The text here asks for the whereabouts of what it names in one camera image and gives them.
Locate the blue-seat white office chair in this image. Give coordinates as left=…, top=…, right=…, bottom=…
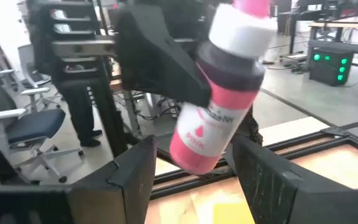
left=0, top=86, right=85, bottom=184

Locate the wooden workbench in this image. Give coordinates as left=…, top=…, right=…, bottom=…
left=308, top=15, right=358, bottom=58

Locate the black box with green lights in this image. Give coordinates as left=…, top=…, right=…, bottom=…
left=308, top=47, right=354, bottom=87

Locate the white grey office chair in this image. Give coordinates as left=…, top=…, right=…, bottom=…
left=0, top=43, right=63, bottom=108

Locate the yellow cutting board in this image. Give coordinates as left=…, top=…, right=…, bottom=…
left=212, top=202, right=257, bottom=224

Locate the pink ink bottle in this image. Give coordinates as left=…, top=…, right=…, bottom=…
left=168, top=0, right=278, bottom=175

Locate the person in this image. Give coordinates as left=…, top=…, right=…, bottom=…
left=26, top=0, right=105, bottom=149

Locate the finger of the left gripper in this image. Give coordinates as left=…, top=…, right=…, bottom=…
left=113, top=3, right=213, bottom=109
left=234, top=107, right=264, bottom=147

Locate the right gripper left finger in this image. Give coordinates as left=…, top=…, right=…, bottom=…
left=67, top=135, right=158, bottom=224

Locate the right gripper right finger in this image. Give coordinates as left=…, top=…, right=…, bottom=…
left=231, top=135, right=358, bottom=224

